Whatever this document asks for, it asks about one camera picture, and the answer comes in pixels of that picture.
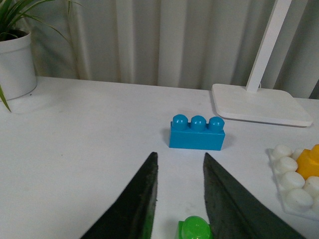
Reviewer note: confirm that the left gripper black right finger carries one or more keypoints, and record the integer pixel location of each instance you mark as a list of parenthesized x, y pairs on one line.
[(234, 213)]

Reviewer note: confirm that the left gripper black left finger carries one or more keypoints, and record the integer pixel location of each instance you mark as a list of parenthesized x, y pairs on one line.
[(132, 214)]

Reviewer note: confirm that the yellow two-stud block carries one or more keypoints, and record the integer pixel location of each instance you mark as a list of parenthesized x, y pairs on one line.
[(308, 162)]

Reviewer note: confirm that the green block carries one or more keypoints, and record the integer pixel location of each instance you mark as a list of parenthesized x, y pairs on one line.
[(193, 227)]

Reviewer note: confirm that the blue three-stud block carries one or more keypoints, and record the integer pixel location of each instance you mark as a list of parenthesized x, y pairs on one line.
[(196, 133)]

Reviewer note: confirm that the white desk lamp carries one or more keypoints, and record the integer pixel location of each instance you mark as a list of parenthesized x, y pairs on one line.
[(253, 103)]

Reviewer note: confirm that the grey-white curtain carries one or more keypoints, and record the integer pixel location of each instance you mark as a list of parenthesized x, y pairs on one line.
[(175, 43)]

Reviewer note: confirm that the white plant pot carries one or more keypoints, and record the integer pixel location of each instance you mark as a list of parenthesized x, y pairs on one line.
[(17, 74)]

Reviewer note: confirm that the green leafy plant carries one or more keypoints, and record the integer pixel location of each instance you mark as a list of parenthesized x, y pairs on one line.
[(12, 12)]

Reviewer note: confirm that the white studded base plate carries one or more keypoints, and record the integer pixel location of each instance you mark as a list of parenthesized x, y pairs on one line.
[(298, 196)]

